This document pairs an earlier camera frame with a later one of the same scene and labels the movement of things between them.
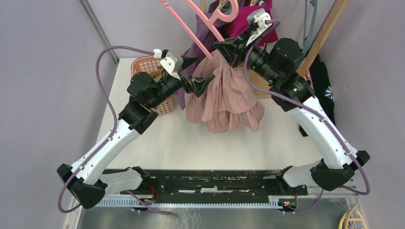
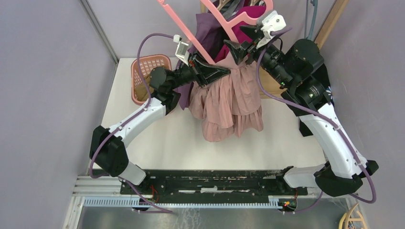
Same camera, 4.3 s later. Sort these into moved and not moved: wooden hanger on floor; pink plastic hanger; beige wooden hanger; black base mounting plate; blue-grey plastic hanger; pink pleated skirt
Moved: pink pleated skirt; pink plastic hanger
Not moved: blue-grey plastic hanger; black base mounting plate; wooden hanger on floor; beige wooden hanger
